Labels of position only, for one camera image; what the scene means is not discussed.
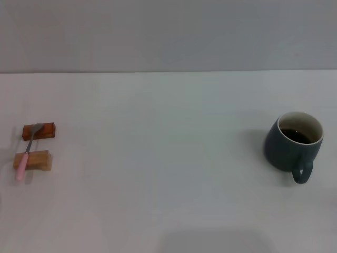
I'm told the grey ceramic cup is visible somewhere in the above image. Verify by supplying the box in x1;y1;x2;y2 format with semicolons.
264;111;325;184

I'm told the pink handled metal spoon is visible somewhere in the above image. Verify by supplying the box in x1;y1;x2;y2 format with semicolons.
15;123;45;181

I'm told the dark reddish wooden rest block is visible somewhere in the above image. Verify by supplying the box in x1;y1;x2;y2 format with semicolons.
22;122;57;142

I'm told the dark coffee liquid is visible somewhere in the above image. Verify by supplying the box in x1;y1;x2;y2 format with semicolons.
279;127;321;144

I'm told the light wooden rest block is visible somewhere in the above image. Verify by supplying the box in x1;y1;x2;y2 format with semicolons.
13;150;53;172

